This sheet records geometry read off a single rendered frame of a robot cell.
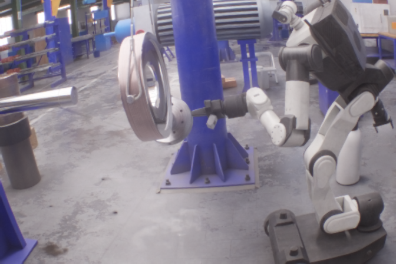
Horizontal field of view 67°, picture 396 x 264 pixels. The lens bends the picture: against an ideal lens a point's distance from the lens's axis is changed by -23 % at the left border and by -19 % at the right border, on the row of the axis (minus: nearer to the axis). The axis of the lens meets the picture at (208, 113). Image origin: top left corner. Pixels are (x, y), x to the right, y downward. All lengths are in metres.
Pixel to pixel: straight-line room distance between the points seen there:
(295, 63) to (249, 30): 3.39
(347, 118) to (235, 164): 1.61
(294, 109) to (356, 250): 0.88
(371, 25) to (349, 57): 5.92
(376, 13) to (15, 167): 6.74
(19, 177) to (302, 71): 2.78
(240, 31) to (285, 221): 3.14
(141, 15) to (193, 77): 2.20
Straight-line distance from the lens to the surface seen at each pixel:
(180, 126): 1.50
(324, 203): 1.75
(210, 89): 2.75
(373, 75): 1.59
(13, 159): 3.37
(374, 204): 1.88
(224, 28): 4.68
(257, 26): 4.62
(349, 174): 2.67
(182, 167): 3.04
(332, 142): 1.60
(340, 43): 1.40
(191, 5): 2.67
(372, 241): 1.88
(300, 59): 1.28
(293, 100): 1.26
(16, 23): 12.62
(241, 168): 2.99
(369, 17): 7.30
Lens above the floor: 1.34
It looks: 17 degrees down
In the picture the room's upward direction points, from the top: 6 degrees counter-clockwise
